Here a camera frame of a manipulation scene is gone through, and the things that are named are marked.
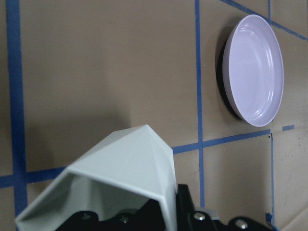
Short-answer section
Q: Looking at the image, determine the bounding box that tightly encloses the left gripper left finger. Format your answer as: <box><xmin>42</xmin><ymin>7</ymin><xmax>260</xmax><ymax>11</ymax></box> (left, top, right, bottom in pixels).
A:
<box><xmin>57</xmin><ymin>199</ymin><xmax>166</xmax><ymax>231</ymax></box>

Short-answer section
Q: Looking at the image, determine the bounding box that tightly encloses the lavender plate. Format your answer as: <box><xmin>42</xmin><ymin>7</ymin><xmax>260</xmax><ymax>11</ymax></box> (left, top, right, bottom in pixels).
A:
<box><xmin>222</xmin><ymin>14</ymin><xmax>284</xmax><ymax>127</ymax></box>

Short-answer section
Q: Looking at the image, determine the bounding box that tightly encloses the white faceted cup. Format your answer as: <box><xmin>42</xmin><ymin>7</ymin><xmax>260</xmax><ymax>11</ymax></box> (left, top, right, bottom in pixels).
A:
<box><xmin>15</xmin><ymin>125</ymin><xmax>177</xmax><ymax>231</ymax></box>

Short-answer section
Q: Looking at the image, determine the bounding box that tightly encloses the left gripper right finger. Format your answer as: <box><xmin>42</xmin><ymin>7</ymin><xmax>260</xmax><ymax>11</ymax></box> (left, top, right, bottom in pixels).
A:
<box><xmin>176</xmin><ymin>184</ymin><xmax>277</xmax><ymax>231</ymax></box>

